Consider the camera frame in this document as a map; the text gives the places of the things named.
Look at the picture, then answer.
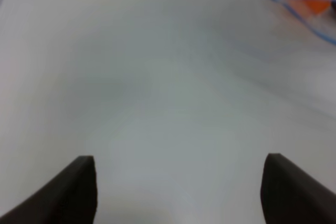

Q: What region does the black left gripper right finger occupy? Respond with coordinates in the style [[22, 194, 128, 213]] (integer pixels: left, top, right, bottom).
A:
[[260, 153, 335, 223]]

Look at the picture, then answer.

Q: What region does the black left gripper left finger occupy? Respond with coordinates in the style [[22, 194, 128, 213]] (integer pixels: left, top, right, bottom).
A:
[[1, 156, 98, 223]]

